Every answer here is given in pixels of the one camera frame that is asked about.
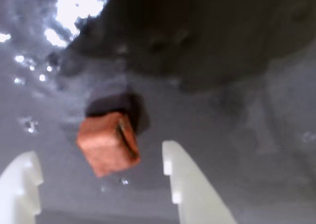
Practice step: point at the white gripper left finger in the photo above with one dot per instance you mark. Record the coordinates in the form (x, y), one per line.
(17, 189)

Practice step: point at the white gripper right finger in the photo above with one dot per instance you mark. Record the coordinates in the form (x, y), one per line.
(195, 184)

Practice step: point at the small red-brown cube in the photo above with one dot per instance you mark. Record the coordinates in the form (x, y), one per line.
(106, 145)

